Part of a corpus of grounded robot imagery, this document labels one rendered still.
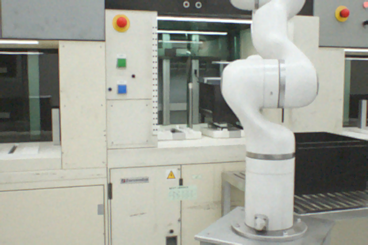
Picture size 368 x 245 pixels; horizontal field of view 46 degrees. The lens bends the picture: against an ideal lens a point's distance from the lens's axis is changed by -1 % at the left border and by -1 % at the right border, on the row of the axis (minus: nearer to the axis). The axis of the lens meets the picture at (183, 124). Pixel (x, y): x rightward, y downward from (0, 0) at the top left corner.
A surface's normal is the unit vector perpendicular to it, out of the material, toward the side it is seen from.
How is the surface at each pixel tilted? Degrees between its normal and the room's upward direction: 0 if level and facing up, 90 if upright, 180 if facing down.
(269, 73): 66
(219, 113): 94
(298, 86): 94
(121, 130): 90
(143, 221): 90
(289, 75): 72
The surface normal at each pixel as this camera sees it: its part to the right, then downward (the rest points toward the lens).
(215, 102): 0.29, 0.16
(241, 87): -0.21, 0.03
